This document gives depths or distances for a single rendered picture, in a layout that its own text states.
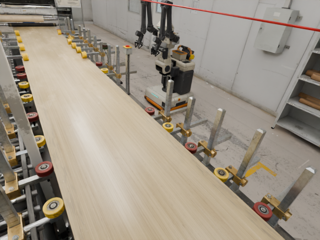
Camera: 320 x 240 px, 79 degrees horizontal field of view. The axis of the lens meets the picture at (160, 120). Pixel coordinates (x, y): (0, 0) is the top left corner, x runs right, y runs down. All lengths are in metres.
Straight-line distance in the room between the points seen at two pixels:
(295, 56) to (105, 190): 3.44
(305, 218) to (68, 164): 2.19
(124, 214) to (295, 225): 1.82
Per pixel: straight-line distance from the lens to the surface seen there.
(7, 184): 1.23
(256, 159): 1.47
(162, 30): 2.68
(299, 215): 2.51
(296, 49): 3.81
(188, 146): 1.25
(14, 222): 1.06
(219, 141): 1.46
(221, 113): 1.18
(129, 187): 1.00
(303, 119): 3.90
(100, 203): 0.97
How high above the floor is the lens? 1.70
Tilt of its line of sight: 33 degrees down
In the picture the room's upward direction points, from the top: 6 degrees clockwise
